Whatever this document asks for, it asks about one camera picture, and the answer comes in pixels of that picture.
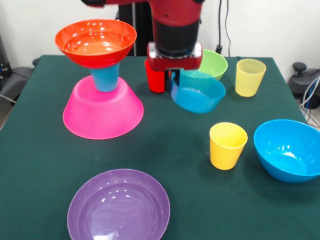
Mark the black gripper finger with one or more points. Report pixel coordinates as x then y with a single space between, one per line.
177 76
167 81

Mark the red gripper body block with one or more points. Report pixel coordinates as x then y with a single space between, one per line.
175 63

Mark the small dark blue bowl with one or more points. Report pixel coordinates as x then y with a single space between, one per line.
197 100

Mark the blue plastic cup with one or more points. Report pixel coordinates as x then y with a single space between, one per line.
106 80

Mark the pink plastic bowl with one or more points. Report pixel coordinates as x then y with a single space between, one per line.
105 112

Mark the orange plastic bowl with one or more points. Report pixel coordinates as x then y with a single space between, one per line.
95 47

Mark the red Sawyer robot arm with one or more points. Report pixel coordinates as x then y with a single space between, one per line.
175 15

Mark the red plastic cup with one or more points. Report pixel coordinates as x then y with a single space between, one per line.
155 82

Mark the green plastic bowl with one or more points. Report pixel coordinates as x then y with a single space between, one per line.
215 65

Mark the dark green table cloth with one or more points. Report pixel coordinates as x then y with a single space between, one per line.
175 140

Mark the translucent yellow-green plastic cup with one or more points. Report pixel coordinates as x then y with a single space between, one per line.
248 82

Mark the yellow plastic cup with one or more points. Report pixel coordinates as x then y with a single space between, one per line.
225 155

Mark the black floor device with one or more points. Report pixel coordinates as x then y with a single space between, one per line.
12 80
300 82

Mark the large light blue bowl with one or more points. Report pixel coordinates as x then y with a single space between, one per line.
287 155

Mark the purple plastic bowl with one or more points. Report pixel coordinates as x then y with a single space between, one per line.
117 212

